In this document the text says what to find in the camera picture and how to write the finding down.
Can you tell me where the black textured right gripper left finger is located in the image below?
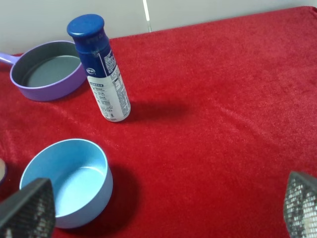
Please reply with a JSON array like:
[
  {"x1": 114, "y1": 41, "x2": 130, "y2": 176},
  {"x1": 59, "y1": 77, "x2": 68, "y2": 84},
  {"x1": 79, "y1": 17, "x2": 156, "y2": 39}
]
[{"x1": 0, "y1": 178, "x2": 55, "y2": 238}]

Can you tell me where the black textured right gripper right finger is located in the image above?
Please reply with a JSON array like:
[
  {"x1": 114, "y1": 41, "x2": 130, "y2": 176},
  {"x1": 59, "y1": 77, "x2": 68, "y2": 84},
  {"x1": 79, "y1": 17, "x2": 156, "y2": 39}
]
[{"x1": 283, "y1": 171, "x2": 317, "y2": 238}]

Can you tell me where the purple garbage bag roll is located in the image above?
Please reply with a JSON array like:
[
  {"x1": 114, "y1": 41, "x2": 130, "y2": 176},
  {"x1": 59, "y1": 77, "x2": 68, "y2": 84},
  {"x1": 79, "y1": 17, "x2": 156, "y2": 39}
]
[{"x1": 0, "y1": 159, "x2": 7, "y2": 184}]

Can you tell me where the light blue bowl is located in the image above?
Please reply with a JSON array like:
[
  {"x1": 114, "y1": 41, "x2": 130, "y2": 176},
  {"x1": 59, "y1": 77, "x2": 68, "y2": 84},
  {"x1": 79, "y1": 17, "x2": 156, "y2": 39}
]
[{"x1": 19, "y1": 138, "x2": 113, "y2": 229}]

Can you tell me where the red velvet tablecloth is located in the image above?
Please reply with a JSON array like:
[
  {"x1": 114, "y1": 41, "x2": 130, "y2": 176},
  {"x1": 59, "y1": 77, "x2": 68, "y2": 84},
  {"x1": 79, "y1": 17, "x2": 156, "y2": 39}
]
[{"x1": 0, "y1": 6, "x2": 317, "y2": 238}]

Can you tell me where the purple frying pan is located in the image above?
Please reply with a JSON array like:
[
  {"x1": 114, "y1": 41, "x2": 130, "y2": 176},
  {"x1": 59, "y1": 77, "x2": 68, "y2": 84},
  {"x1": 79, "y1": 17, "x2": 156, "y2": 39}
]
[{"x1": 0, "y1": 41, "x2": 86, "y2": 102}]

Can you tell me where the blue white plastic bottle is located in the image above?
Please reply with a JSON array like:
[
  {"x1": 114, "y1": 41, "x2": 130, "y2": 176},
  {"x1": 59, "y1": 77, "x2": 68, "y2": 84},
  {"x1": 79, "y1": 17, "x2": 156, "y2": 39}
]
[{"x1": 67, "y1": 14, "x2": 131, "y2": 122}]

